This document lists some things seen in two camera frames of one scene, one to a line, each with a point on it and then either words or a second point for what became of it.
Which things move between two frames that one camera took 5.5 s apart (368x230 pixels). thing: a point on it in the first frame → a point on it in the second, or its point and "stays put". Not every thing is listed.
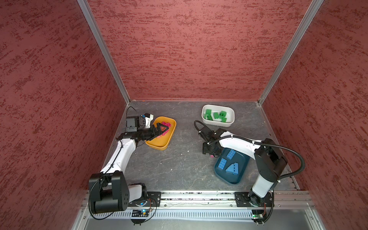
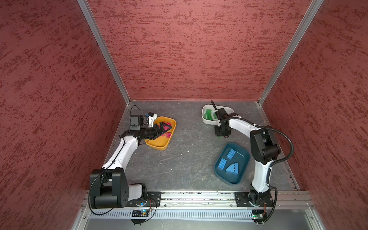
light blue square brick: [230, 168] stays put
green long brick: [208, 117] stays put
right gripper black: [205, 150] → [218, 133]
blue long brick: [222, 163] stays put
